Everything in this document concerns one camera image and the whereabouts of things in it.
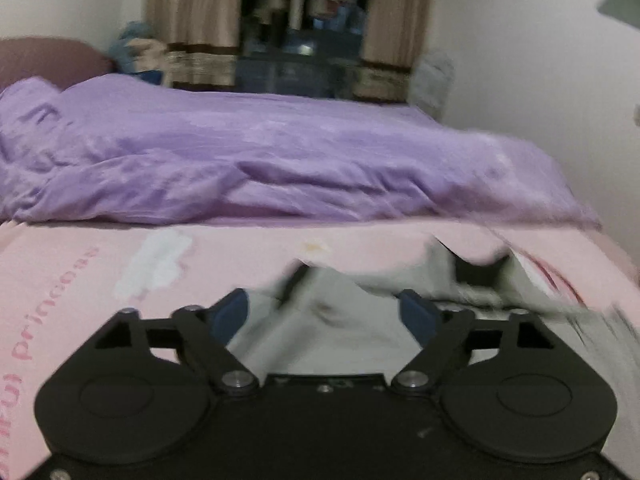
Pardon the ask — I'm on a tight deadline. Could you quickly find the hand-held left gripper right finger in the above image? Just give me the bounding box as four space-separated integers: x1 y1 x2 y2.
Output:
391 289 557 398

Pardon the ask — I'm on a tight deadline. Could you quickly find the blue and white cloth pile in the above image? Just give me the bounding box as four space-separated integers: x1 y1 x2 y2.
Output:
109 21 168 86

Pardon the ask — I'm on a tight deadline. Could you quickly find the maroon pillow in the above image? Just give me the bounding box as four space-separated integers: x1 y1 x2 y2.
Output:
0 37 113 92

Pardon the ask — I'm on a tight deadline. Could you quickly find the purple duvet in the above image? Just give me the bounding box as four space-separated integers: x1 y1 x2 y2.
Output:
0 74 601 228

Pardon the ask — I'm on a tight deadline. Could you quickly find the pink printed bed sheet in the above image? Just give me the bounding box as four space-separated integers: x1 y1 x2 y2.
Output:
0 217 640 480

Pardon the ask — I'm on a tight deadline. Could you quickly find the row of hanging clothes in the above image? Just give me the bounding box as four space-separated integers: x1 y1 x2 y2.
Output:
240 0 371 36

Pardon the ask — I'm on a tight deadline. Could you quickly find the grey-green jacket with black trim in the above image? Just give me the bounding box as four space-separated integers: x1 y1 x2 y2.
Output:
227 234 640 376

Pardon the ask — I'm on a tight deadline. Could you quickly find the balcony glass door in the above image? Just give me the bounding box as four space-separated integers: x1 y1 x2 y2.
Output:
235 0 373 98

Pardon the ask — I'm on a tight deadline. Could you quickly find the beige striped curtain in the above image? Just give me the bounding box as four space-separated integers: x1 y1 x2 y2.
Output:
352 0 436 106
145 0 241 92

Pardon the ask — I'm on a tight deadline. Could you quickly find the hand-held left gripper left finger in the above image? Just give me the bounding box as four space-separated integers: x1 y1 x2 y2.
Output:
92 288 261 398

